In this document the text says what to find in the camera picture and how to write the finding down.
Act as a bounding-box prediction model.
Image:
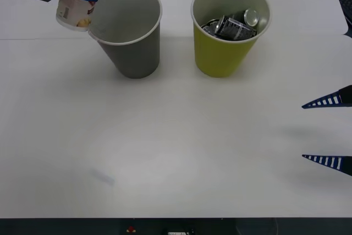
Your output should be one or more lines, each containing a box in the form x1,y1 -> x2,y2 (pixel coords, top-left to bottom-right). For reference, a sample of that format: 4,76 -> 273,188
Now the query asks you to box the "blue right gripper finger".
301,84 -> 352,110
301,154 -> 352,177

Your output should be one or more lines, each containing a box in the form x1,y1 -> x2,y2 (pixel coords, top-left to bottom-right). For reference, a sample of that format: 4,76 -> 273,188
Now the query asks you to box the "clear bottle with red cap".
55,0 -> 106,32

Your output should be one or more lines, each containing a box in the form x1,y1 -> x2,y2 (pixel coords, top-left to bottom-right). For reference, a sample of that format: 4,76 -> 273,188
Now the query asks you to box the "dark robot base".
0,217 -> 352,235

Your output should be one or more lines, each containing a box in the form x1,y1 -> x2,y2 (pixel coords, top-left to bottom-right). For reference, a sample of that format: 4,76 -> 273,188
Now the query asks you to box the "grey plastic bin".
87,0 -> 163,79

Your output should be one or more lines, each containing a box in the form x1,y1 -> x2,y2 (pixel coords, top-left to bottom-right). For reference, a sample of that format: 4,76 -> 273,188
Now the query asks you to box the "black can with silver top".
233,8 -> 261,28

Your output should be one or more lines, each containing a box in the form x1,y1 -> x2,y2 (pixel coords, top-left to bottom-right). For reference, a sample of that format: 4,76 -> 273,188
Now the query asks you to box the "yellow-green plastic bin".
190,0 -> 272,78

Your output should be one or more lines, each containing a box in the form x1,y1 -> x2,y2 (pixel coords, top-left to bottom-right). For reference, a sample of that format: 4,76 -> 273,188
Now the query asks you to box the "black can with white print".
215,16 -> 258,41

